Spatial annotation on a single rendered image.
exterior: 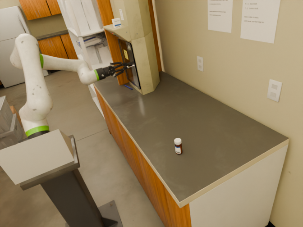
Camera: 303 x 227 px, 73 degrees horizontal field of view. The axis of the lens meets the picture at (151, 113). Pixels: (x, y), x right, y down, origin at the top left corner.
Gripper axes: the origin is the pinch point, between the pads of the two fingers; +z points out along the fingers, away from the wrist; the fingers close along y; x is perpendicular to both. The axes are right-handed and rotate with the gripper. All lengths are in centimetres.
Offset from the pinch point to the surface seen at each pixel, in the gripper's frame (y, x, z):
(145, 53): 8.6, -10.9, 13.9
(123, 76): -18.3, 26.1, 1.9
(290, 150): -36, -115, 48
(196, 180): -26, -109, -12
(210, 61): 1, -48, 48
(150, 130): -26, -61, -13
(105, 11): 41.3, 26.2, 0.1
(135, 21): 32.9, -10.9, 10.5
